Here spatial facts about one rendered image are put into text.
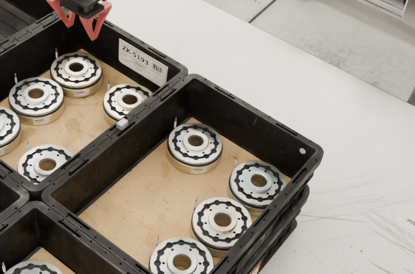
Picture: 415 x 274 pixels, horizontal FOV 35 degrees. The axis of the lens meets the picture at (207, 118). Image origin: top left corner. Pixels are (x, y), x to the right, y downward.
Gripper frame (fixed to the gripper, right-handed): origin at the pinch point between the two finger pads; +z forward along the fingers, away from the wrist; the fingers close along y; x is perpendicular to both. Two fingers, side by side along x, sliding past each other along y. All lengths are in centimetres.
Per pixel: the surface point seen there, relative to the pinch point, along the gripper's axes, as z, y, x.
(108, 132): 4.2, 19.8, -14.1
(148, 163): 14.6, 23.5, -8.3
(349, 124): 30, 43, 41
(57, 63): 10.0, -5.5, -2.4
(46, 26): 3.5, -9.4, -0.7
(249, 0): 96, -53, 151
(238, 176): 12.7, 39.0, -1.6
